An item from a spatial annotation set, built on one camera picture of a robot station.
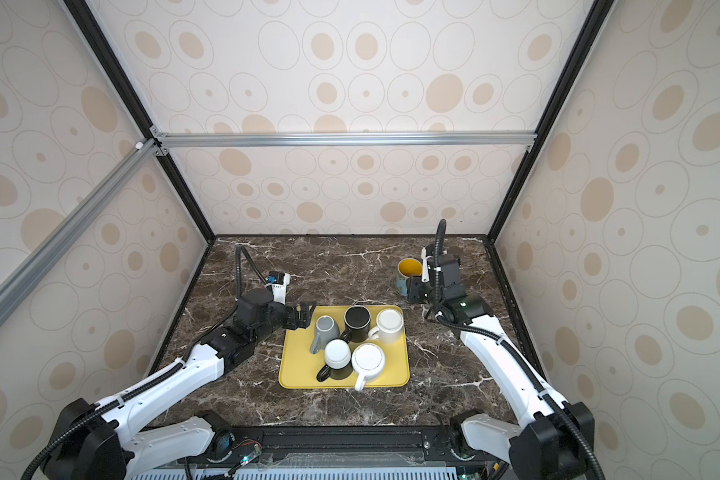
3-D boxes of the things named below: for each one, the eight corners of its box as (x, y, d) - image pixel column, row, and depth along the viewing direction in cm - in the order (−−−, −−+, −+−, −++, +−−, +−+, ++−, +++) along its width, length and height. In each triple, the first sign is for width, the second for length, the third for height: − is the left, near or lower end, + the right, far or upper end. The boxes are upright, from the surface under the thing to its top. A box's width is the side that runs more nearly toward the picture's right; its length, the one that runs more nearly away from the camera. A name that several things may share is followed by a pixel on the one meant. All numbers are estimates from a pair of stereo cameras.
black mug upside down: (343, 346, 93) (341, 331, 85) (345, 321, 98) (343, 305, 90) (370, 346, 93) (370, 331, 85) (370, 322, 98) (370, 305, 90)
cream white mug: (370, 340, 93) (370, 329, 88) (380, 317, 99) (381, 305, 93) (396, 350, 91) (398, 339, 86) (405, 326, 96) (407, 315, 91)
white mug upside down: (351, 393, 83) (350, 383, 77) (353, 355, 90) (352, 343, 84) (384, 393, 83) (385, 383, 77) (382, 355, 90) (383, 343, 84)
